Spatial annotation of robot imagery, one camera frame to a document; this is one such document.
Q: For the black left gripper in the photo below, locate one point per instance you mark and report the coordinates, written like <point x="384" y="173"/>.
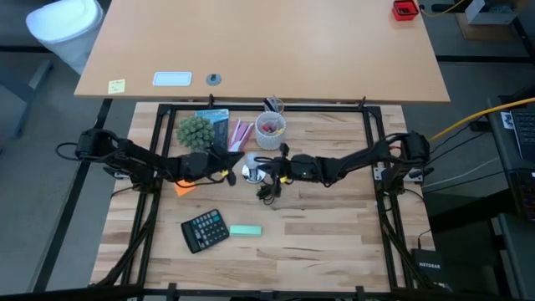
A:
<point x="200" y="169"/>

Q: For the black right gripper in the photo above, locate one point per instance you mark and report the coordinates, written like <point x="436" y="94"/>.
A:
<point x="305" y="167"/>

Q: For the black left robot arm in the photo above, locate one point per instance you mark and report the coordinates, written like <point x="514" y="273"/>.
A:
<point x="134" y="159"/>

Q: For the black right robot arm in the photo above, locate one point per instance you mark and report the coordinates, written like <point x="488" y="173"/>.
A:
<point x="363" y="156"/>

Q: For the clear cup with items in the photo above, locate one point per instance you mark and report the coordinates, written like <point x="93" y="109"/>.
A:
<point x="270" y="134"/>

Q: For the pink white slim box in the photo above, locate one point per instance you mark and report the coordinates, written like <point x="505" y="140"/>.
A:
<point x="234" y="131"/>

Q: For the pink stapler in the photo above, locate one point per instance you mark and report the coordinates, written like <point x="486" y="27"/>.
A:
<point x="246" y="134"/>

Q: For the Yellowstone book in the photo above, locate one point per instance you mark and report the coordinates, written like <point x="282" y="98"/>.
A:
<point x="219" y="125"/>

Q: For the green artificial potted plant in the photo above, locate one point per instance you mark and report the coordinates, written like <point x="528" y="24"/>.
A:
<point x="194" y="131"/>

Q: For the orange sticky note pad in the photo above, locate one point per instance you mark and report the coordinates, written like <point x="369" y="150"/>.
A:
<point x="184" y="189"/>

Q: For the clear glass marker cup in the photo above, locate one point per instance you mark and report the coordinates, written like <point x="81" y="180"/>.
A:
<point x="273" y="104"/>

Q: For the mint green stapler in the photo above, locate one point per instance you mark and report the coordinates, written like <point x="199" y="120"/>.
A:
<point x="245" y="230"/>

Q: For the black calculator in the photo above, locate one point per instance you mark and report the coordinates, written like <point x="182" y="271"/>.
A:
<point x="205" y="231"/>

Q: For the white plastic card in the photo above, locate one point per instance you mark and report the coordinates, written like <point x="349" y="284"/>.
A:
<point x="172" y="78"/>

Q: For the light wooden desk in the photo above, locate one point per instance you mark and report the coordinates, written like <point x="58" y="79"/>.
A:
<point x="271" y="46"/>

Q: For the yellow sticky note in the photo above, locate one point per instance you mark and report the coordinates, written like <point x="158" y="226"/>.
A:
<point x="116" y="86"/>

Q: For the red box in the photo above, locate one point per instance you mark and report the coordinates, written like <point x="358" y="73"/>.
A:
<point x="404" y="9"/>

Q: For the white trash bin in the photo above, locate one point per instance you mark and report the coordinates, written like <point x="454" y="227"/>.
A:
<point x="62" y="25"/>

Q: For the black computer tower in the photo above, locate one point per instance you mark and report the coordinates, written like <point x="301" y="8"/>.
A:
<point x="520" y="200"/>

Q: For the black laptop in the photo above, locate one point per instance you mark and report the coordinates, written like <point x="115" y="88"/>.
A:
<point x="522" y="134"/>

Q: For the cardboard box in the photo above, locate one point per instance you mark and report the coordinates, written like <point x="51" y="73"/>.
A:
<point x="485" y="25"/>

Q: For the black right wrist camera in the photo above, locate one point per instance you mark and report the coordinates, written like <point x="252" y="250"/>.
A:
<point x="285" y="149"/>

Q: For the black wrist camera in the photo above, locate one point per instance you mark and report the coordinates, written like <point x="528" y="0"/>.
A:
<point x="205" y="157"/>
<point x="285" y="149"/>

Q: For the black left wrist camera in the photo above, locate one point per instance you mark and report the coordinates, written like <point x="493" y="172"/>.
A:
<point x="205" y="157"/>

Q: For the black aluminium table frame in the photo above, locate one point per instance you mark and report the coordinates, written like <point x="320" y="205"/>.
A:
<point x="267" y="108"/>

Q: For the black frame clamp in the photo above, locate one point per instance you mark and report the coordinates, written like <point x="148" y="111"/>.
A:
<point x="359" y="292"/>
<point x="171" y="291"/>
<point x="211" y="100"/>
<point x="362" y="103"/>

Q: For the black Netgear switch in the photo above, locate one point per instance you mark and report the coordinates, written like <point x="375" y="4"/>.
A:
<point x="429" y="267"/>

